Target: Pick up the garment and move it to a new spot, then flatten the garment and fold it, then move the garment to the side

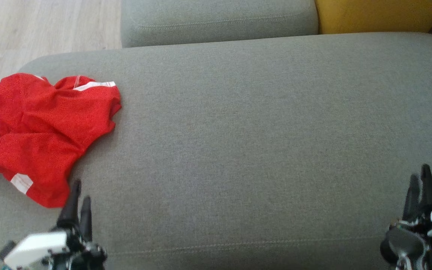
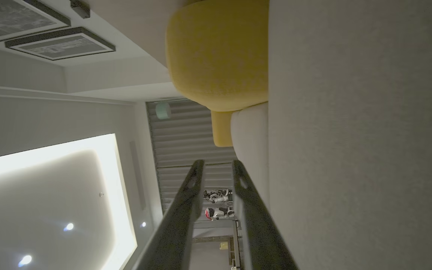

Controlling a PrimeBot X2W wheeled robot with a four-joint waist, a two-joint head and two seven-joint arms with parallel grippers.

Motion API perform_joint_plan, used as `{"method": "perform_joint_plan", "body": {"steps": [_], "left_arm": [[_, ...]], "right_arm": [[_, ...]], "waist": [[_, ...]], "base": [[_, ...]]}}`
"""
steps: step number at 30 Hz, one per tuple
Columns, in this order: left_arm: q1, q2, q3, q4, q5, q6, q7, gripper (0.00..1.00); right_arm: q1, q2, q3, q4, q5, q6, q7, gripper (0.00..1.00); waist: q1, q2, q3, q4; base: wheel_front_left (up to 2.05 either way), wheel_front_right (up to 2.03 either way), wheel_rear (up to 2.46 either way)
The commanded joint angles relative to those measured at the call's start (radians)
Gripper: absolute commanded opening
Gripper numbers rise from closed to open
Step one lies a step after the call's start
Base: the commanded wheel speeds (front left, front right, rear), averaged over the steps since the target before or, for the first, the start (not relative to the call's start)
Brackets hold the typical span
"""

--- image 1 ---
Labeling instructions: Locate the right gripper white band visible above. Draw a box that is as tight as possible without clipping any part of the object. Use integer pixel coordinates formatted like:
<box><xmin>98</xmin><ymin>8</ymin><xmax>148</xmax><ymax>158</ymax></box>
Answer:
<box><xmin>380</xmin><ymin>164</ymin><xmax>432</xmax><ymax>270</ymax></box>

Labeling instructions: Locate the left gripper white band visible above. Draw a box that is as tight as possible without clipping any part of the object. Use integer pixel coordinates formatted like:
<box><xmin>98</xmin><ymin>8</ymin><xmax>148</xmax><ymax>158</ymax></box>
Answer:
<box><xmin>4</xmin><ymin>179</ymin><xmax>108</xmax><ymax>270</ymax></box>

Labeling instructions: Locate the red basketball jersey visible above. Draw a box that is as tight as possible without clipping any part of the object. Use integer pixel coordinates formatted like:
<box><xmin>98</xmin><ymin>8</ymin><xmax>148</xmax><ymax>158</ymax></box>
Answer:
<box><xmin>0</xmin><ymin>73</ymin><xmax>122</xmax><ymax>150</ymax></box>

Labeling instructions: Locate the large yellow sofa back cushion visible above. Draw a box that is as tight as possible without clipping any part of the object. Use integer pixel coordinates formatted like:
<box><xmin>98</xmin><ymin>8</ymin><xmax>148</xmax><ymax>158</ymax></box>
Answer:
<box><xmin>315</xmin><ymin>0</ymin><xmax>432</xmax><ymax>35</ymax></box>

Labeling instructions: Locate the long grey sofa seat cushion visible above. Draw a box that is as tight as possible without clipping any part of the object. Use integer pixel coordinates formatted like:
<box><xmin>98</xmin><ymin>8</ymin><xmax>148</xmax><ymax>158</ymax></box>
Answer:
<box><xmin>120</xmin><ymin>0</ymin><xmax>319</xmax><ymax>48</ymax></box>

